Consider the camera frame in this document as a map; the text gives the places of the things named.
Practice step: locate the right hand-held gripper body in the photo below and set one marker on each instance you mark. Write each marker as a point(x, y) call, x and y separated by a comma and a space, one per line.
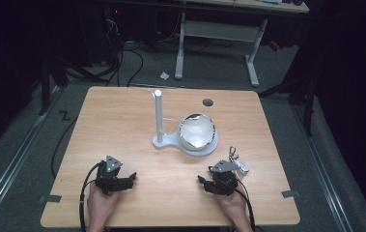
point(225, 180)

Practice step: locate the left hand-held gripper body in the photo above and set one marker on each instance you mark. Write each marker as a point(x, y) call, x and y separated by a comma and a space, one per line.
point(108, 176)

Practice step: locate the person's right hand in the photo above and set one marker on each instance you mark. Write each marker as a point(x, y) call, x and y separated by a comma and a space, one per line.
point(232, 208)

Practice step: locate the person's left hand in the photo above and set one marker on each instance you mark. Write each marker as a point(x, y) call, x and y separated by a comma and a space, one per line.
point(100, 206)

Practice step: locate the grey tape piece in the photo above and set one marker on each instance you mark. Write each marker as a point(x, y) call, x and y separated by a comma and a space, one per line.
point(50, 198)
point(290, 194)

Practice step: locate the white stand with pole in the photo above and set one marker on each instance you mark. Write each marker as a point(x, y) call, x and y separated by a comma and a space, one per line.
point(158, 119)

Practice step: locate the dark round table grommet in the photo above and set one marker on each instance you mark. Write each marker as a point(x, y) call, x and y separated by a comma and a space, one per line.
point(208, 102)

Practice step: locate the crumpled white paper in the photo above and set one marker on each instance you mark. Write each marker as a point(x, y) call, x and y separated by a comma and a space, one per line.
point(164, 75)

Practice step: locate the black metal stand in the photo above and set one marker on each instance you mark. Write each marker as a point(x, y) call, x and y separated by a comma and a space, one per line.
point(44, 83)
point(307, 96)

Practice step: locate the white-legged wooden desk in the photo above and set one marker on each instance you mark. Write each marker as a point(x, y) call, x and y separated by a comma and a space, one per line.
point(219, 30)

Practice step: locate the metal floor rail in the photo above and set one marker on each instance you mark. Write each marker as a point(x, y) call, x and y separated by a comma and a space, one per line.
point(322, 167)
point(13, 161)

